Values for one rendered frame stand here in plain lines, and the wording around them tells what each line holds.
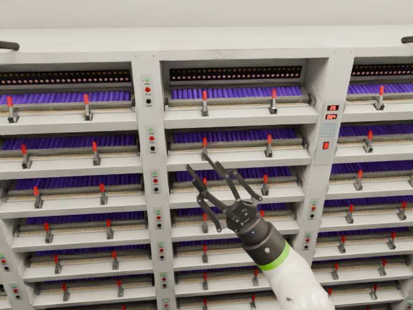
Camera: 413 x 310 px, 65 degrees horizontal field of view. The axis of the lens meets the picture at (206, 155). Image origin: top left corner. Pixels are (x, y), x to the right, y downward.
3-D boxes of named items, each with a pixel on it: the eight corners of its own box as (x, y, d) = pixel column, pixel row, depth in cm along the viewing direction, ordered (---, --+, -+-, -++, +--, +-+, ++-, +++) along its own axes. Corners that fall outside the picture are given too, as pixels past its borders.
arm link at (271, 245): (292, 250, 74) (260, 274, 74) (276, 228, 85) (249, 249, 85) (277, 230, 72) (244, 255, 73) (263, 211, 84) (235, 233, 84)
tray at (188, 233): (297, 234, 156) (302, 222, 150) (171, 242, 151) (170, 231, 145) (286, 200, 170) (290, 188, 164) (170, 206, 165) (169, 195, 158)
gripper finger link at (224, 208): (238, 213, 79) (234, 217, 79) (202, 186, 76) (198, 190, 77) (241, 219, 75) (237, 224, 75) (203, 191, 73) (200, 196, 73)
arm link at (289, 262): (277, 288, 88) (310, 264, 87) (292, 321, 76) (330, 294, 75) (247, 251, 85) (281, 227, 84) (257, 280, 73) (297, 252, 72)
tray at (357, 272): (411, 278, 180) (423, 267, 170) (305, 287, 175) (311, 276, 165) (393, 245, 194) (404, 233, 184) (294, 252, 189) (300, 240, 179)
